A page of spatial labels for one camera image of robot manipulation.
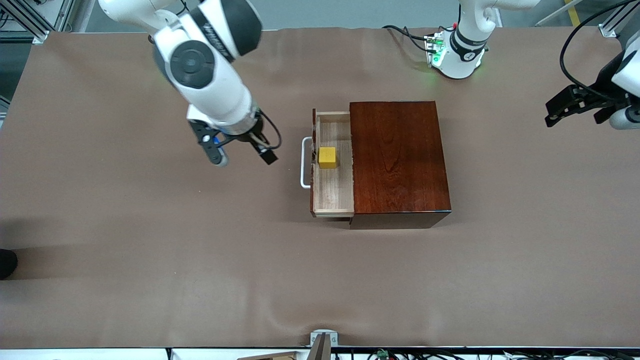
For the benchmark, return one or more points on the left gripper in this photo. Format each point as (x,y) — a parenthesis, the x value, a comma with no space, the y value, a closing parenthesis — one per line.
(603,80)

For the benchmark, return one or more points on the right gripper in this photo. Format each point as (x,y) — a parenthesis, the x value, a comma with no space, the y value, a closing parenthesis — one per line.
(248,134)

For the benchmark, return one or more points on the yellow wooden block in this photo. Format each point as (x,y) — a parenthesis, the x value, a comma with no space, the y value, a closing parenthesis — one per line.
(327,157)

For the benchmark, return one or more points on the light wood drawer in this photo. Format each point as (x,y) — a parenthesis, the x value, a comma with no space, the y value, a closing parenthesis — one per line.
(332,192)

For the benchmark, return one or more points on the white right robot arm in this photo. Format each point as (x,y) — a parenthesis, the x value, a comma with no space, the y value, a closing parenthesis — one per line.
(215,85)

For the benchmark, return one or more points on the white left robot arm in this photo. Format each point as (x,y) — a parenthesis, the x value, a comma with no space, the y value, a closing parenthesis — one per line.
(462,55)

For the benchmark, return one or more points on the yellow floor tape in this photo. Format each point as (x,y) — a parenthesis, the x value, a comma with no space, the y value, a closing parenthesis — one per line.
(574,12)

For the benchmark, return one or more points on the dark brown wooden cabinet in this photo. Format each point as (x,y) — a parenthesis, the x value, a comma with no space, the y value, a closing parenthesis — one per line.
(400,160)

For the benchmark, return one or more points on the brown table mat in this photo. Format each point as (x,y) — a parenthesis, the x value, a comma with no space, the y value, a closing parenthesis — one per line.
(150,275)

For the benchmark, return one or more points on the tan wooden board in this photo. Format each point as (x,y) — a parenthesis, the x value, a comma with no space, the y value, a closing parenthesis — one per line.
(275,357)

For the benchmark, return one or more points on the green connector plug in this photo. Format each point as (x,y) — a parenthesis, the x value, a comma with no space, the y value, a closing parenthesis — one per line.
(382,354)

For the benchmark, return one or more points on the black rounded object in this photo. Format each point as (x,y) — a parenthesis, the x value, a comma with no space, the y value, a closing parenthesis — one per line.
(6,264)

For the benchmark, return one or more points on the aluminium frame profile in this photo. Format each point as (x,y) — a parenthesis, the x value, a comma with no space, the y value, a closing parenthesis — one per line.
(612,22)
(30,22)

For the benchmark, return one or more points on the grey metal clamp bracket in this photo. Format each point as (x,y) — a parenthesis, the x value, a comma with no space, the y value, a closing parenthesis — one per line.
(324,340)

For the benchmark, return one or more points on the white table edge rail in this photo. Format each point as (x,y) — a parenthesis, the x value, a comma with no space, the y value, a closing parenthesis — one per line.
(75,355)

